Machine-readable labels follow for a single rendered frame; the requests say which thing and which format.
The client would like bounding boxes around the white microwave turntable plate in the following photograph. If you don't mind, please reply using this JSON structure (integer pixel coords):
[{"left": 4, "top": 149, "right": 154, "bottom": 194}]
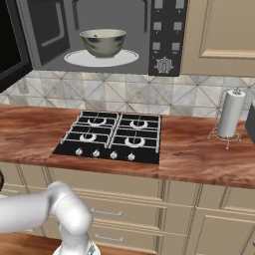
[{"left": 63, "top": 49, "right": 140, "bottom": 69}]

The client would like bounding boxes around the white patterned bowl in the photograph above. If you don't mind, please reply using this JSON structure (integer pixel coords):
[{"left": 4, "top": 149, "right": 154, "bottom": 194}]
[{"left": 79, "top": 28, "right": 128, "bottom": 60}]

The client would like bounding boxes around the grey microwave oven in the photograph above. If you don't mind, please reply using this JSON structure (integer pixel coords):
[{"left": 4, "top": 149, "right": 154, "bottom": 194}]
[{"left": 15, "top": 0, "right": 189, "bottom": 78}]

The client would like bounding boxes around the black microwave door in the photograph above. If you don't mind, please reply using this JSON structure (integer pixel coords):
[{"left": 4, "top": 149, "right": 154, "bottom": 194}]
[{"left": 0, "top": 0, "right": 35, "bottom": 95}]

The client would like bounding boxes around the beige base cupboard door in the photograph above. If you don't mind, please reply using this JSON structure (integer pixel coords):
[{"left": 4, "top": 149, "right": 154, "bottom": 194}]
[{"left": 192, "top": 206, "right": 255, "bottom": 255}]

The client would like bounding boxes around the black gas hob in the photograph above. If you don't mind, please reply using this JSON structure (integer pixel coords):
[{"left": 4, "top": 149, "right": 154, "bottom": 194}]
[{"left": 52, "top": 110, "right": 163, "bottom": 165}]

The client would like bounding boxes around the beige fixed panel front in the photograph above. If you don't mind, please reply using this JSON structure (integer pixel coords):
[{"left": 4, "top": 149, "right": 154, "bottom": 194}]
[{"left": 49, "top": 166, "right": 165, "bottom": 201}]

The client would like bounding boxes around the white paper towel roll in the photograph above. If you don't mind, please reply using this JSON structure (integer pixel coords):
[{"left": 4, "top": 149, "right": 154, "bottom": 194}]
[{"left": 216, "top": 90, "right": 247, "bottom": 138}]

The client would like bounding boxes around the small beige drawer front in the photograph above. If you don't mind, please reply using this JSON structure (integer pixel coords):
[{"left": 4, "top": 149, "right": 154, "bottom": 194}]
[
  {"left": 197, "top": 183, "right": 231, "bottom": 211},
  {"left": 226, "top": 186, "right": 255, "bottom": 214}
]

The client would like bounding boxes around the beige base cupboard front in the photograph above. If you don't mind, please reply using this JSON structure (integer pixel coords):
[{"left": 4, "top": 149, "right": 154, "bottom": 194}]
[{"left": 0, "top": 161, "right": 52, "bottom": 195}]

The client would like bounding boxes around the dark grey appliance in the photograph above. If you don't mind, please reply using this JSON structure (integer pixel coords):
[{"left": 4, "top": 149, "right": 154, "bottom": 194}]
[{"left": 244, "top": 99, "right": 255, "bottom": 145}]

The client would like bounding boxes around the silver drawer handle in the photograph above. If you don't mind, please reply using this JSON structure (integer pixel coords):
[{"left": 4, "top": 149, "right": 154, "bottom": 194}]
[
  {"left": 90, "top": 207, "right": 125, "bottom": 218},
  {"left": 94, "top": 233, "right": 126, "bottom": 243}
]

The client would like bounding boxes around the silver wire towel stand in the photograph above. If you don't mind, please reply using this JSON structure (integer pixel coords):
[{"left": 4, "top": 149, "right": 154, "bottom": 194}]
[{"left": 207, "top": 87, "right": 243, "bottom": 150}]

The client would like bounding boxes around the beige wall cupboard door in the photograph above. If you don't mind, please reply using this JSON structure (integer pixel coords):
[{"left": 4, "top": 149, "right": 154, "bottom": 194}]
[{"left": 180, "top": 0, "right": 255, "bottom": 79}]

